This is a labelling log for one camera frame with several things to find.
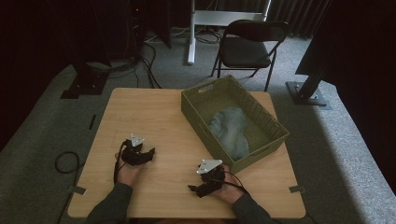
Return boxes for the green woven basket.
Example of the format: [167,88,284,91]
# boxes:
[180,74,290,175]

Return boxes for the person's left hand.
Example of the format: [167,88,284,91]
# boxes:
[115,152,146,188]

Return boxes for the light blue denim pants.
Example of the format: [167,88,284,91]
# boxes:
[207,106,250,161]

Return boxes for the left hand-held gripper cable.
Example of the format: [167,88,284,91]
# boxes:
[112,139,132,185]

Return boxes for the hand-held gripper cable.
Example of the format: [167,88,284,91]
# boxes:
[112,139,132,185]
[214,170,251,196]

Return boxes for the bundle of black floor cables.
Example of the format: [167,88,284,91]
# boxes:
[87,40,163,90]

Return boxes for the white metal desk frame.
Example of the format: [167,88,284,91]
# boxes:
[186,0,272,65]

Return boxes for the looped black floor cable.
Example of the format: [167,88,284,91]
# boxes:
[54,150,82,224]

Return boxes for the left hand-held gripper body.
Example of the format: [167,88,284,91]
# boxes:
[120,133,151,166]

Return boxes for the right hand-held gripper cable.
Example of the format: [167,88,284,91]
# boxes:
[214,170,251,196]

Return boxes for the dark grey curtain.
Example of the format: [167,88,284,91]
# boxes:
[267,0,332,39]

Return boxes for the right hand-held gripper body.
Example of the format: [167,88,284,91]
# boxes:
[196,159,226,191]

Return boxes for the person's right hand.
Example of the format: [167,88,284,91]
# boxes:
[214,163,246,205]

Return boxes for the black folding chair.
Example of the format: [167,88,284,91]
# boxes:
[210,19,290,92]

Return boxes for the black metal stand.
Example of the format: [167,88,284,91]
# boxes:
[285,69,332,111]
[60,59,109,100]

